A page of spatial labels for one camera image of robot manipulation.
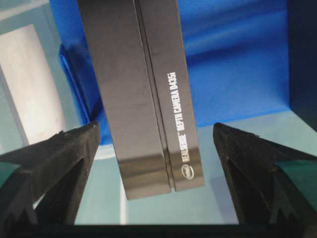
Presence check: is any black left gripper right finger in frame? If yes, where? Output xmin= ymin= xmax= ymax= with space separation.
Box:
xmin=212 ymin=123 xmax=317 ymax=224

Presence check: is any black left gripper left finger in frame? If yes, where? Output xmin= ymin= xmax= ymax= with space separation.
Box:
xmin=0 ymin=121 xmax=100 ymax=226

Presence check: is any clear plastic storage case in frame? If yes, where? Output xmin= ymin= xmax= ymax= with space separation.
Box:
xmin=0 ymin=0 xmax=317 ymax=227

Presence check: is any white paper label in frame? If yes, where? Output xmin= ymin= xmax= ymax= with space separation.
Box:
xmin=0 ymin=24 xmax=66 ymax=144

